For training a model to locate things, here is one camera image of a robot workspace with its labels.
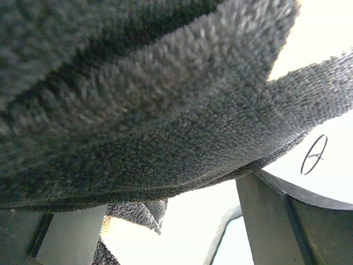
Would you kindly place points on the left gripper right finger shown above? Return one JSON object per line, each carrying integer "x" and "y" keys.
{"x": 287, "y": 224}

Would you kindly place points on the black floral fleece blanket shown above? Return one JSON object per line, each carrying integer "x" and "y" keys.
{"x": 129, "y": 103}

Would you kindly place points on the teal plastic bin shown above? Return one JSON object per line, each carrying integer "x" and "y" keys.
{"x": 230, "y": 215}

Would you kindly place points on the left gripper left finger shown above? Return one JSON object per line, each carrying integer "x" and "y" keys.
{"x": 67, "y": 238}

